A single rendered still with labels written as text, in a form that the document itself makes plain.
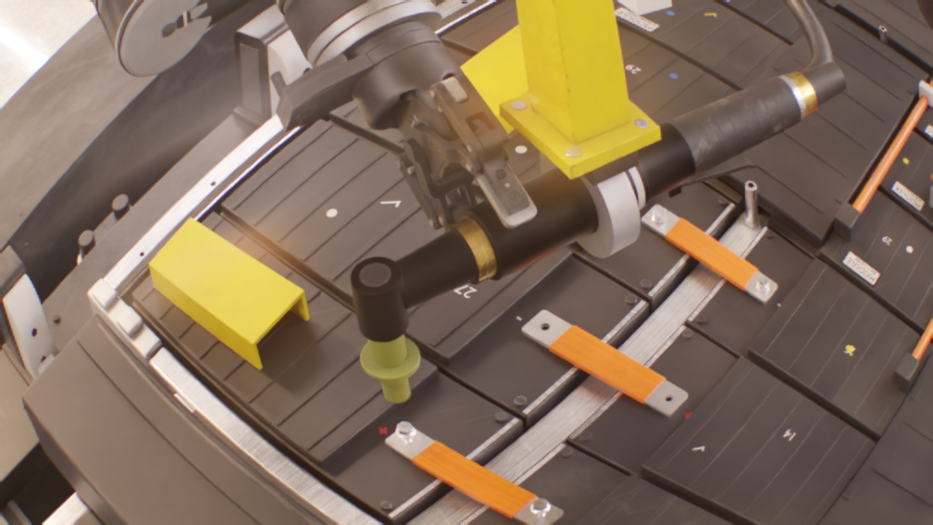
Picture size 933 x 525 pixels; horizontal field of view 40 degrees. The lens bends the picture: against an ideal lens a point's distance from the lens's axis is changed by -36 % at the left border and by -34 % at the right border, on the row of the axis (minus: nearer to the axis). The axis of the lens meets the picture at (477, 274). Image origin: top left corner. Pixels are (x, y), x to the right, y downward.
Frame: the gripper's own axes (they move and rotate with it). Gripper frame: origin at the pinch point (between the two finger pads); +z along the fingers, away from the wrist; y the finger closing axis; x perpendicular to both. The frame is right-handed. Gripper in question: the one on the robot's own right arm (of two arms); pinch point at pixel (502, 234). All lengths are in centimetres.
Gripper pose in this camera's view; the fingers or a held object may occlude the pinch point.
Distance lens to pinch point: 121.1
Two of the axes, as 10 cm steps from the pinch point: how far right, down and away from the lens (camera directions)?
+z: 5.0, 8.4, -2.0
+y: -2.0, 3.3, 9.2
